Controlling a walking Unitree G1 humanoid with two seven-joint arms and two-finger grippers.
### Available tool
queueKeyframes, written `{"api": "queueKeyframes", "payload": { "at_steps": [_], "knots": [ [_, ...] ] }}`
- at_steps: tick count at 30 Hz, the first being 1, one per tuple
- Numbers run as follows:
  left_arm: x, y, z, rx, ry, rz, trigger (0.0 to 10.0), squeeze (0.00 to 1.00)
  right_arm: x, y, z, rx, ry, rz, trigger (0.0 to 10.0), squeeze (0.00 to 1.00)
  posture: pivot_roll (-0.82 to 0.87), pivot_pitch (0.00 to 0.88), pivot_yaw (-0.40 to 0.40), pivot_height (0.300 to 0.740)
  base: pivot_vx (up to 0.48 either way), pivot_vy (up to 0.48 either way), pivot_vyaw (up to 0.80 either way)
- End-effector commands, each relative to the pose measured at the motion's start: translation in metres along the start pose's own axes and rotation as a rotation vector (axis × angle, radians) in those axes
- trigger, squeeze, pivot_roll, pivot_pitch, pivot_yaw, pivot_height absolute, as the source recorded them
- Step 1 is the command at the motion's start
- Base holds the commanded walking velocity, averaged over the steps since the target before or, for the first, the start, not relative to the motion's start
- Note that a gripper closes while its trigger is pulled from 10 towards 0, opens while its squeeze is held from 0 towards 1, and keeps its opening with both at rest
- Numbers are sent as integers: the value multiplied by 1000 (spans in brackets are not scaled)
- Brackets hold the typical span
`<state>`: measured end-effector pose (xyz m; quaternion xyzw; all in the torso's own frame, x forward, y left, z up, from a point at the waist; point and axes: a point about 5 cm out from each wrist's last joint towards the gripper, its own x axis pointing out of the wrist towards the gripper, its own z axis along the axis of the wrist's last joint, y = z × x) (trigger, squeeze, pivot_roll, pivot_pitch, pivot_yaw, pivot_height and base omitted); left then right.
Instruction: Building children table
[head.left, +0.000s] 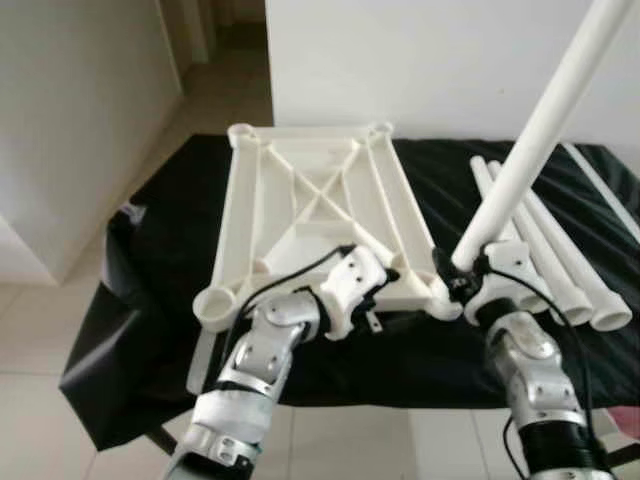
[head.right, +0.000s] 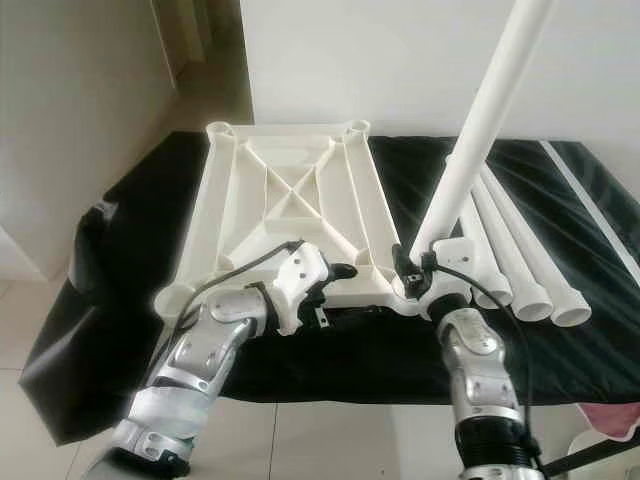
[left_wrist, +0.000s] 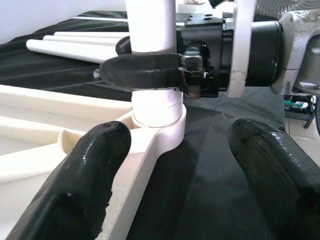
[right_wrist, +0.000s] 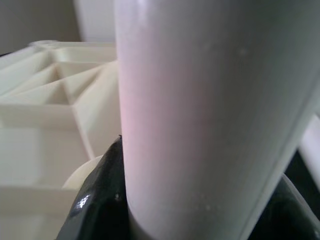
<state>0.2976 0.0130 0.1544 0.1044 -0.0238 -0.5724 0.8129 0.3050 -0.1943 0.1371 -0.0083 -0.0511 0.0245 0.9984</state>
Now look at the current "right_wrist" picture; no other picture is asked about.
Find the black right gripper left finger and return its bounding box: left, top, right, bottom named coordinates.
left=56, top=134, right=133, bottom=240

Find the white plastic table top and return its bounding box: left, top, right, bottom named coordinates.
left=0, top=41, right=126, bottom=240

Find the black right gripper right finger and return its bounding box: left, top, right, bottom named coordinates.
left=239, top=174, right=312, bottom=240

